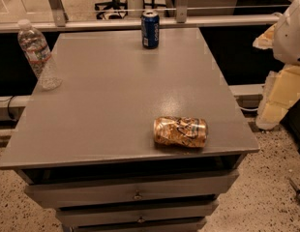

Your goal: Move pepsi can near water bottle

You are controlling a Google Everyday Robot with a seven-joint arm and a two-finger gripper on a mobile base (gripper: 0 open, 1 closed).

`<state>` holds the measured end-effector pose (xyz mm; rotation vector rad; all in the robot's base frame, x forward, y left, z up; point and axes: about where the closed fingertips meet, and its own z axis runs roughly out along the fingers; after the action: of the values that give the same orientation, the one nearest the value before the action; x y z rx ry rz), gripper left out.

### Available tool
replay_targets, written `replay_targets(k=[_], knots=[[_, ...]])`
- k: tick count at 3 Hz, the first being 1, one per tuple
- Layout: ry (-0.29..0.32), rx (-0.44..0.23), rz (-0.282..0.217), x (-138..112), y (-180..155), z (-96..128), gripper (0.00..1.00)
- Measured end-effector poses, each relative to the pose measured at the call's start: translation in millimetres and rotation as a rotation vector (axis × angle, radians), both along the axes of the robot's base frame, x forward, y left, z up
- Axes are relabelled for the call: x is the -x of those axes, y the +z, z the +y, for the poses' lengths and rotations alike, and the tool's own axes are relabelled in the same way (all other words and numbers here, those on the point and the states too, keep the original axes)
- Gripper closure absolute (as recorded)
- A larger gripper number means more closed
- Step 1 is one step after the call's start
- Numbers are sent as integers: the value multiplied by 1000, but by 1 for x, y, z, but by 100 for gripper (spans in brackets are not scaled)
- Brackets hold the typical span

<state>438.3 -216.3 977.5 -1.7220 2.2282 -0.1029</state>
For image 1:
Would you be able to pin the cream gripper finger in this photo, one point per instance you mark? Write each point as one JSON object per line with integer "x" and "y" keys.
{"x": 280, "y": 93}
{"x": 265, "y": 40}

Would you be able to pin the blue pepsi can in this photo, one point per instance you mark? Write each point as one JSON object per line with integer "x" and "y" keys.
{"x": 150, "y": 27}

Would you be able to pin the black wheeled robot base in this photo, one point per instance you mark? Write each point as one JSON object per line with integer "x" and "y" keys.
{"x": 296, "y": 188}

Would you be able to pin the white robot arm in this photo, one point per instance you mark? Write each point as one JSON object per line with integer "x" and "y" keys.
{"x": 286, "y": 41}

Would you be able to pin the crushed gold soda can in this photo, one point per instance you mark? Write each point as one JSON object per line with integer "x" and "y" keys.
{"x": 183, "y": 131}

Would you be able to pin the clear plastic water bottle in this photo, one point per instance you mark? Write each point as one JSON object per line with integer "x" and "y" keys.
{"x": 36, "y": 50}

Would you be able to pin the grey metal railing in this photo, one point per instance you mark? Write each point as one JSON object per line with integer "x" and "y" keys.
{"x": 80, "y": 15}

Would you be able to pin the top grey drawer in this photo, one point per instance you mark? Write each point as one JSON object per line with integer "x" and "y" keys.
{"x": 110, "y": 191}

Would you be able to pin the grey drawer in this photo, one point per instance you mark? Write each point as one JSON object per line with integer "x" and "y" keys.
{"x": 139, "y": 212}
{"x": 191, "y": 224}
{"x": 110, "y": 191}

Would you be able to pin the black office chair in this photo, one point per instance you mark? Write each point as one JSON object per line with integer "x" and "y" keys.
{"x": 110, "y": 0}

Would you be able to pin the bottom grey drawer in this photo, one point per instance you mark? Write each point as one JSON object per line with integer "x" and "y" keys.
{"x": 191, "y": 224}

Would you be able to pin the grey drawer cabinet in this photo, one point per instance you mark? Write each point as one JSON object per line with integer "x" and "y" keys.
{"x": 99, "y": 124}

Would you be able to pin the middle grey drawer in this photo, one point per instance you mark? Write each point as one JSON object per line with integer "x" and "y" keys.
{"x": 139, "y": 212}

